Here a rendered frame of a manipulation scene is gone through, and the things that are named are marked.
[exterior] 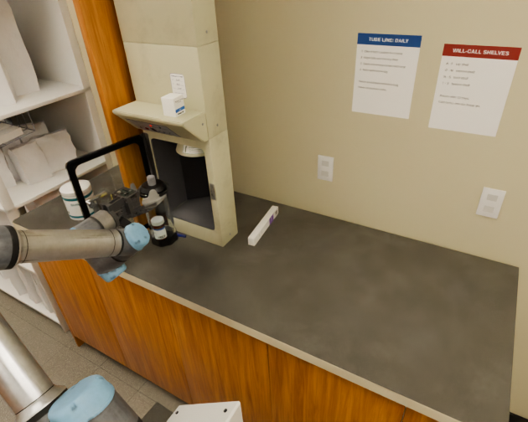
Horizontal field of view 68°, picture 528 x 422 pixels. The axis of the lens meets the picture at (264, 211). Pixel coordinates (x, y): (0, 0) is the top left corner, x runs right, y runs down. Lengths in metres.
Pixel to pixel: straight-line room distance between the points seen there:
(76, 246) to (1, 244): 0.17
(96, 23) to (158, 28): 0.23
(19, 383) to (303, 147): 1.27
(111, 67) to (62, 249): 0.75
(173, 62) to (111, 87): 0.29
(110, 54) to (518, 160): 1.42
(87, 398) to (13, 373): 0.20
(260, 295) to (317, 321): 0.22
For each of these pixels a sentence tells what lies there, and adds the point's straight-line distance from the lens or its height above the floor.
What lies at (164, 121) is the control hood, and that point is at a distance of 1.31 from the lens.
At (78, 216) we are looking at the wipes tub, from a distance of 1.99.
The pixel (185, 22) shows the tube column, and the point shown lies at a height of 1.78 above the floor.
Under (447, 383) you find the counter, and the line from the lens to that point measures 1.26.
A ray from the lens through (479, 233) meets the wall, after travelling 1.68.
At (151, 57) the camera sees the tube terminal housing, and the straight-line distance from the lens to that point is 1.44.
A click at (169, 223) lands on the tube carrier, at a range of 1.46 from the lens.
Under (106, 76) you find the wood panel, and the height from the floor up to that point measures 1.60.
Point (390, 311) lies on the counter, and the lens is 1.38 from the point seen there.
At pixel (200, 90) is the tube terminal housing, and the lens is 1.33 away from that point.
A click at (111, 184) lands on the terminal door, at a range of 1.56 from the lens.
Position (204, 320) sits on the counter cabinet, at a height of 0.82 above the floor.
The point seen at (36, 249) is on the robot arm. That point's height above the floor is 1.41.
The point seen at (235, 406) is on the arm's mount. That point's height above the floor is 1.16.
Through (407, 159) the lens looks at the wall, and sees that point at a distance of 1.58.
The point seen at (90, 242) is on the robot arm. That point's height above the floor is 1.35.
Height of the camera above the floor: 1.94
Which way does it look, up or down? 33 degrees down
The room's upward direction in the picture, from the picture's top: 3 degrees counter-clockwise
